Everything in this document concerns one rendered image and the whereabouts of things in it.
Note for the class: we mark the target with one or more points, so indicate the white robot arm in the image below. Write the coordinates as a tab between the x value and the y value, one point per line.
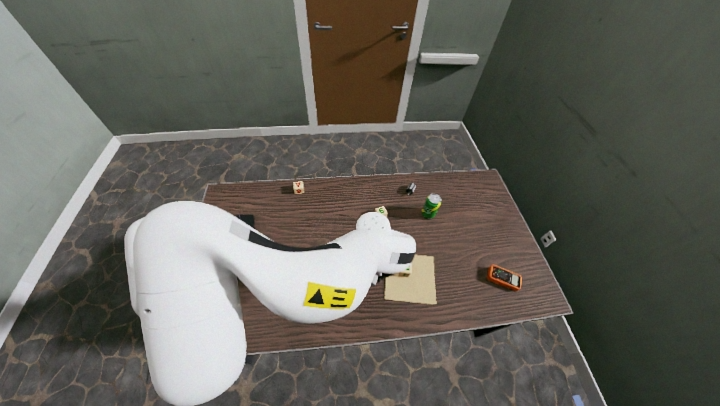
179	261

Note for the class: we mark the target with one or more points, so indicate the beige mat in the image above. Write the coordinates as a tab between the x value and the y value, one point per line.
419	287

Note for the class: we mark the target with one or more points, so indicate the green drink can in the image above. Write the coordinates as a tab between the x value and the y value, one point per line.
431	206

